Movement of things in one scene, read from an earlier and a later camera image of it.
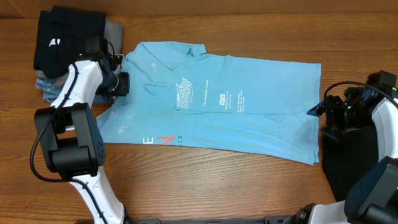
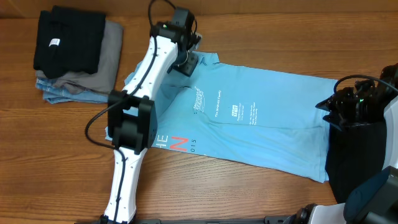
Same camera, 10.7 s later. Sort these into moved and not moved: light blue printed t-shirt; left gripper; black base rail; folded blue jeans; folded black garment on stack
Moved: left gripper; light blue printed t-shirt
Not moved: black base rail; folded black garment on stack; folded blue jeans
